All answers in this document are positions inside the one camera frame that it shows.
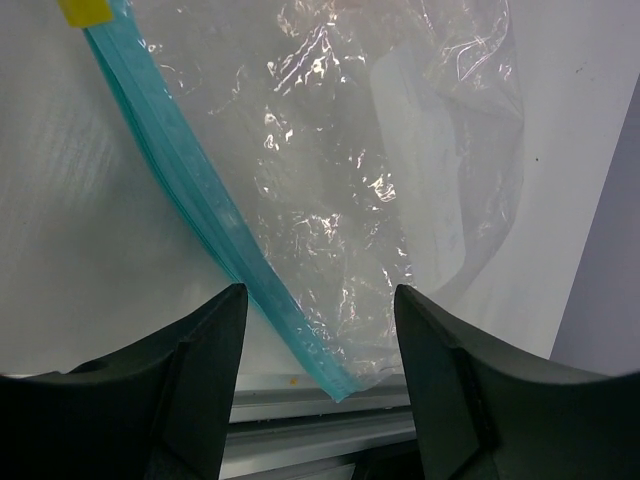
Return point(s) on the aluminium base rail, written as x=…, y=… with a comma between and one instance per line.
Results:
x=286, y=427

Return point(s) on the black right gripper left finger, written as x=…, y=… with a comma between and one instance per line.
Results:
x=156, y=409

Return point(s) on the clear zip top bag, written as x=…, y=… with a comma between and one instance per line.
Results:
x=325, y=152

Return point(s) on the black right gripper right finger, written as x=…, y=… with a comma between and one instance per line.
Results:
x=484, y=409

